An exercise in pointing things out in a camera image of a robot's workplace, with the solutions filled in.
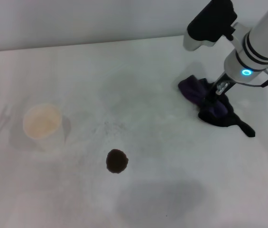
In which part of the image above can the black grey wrist camera housing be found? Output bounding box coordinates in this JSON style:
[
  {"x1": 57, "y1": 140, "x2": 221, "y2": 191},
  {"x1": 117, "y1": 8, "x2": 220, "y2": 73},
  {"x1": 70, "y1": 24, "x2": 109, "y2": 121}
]
[{"x1": 183, "y1": 0, "x2": 246, "y2": 52}]

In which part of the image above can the black water stain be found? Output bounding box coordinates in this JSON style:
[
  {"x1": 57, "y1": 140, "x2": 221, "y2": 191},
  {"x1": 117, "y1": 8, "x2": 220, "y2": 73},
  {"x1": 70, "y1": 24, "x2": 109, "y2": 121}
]
[{"x1": 105, "y1": 149, "x2": 129, "y2": 174}]

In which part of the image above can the purple rag with black edge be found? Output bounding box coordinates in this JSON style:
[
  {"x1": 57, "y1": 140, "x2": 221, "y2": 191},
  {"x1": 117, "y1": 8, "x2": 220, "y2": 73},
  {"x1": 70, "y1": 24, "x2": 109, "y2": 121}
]
[{"x1": 177, "y1": 75, "x2": 256, "y2": 138}]

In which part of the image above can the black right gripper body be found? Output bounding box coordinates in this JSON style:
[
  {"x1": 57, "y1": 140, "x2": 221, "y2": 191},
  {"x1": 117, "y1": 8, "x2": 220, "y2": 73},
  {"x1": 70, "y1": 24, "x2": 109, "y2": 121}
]
[{"x1": 202, "y1": 72, "x2": 236, "y2": 106}]

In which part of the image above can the white paper cup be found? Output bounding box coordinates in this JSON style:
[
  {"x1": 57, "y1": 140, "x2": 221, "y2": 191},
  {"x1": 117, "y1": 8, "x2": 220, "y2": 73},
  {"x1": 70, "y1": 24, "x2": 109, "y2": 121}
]
[{"x1": 22, "y1": 103, "x2": 65, "y2": 152}]

